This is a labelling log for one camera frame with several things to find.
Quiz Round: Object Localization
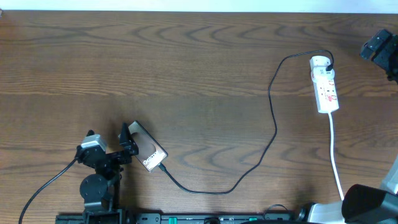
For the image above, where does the black left camera cable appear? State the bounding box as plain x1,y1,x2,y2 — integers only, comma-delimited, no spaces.
17,157,78,224

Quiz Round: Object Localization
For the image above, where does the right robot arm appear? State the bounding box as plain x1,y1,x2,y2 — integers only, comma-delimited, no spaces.
296,29,397,224

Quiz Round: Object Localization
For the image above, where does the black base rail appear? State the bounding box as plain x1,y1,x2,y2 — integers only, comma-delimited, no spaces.
55,213,305,224

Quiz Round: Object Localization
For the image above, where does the black USB charging cable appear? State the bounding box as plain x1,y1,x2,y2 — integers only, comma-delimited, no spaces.
157,49,335,195

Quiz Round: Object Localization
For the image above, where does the white USB charger plug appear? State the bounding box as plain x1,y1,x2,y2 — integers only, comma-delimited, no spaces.
310,55,331,70

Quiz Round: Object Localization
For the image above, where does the gold Samsung Galaxy smartphone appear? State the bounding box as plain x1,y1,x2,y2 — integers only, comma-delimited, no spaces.
127,121,168,172

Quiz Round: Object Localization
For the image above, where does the white power strip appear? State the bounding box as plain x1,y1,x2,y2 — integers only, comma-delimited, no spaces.
311,66,339,114

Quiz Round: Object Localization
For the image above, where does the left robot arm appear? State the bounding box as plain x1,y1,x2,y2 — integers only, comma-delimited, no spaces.
75,123,139,223

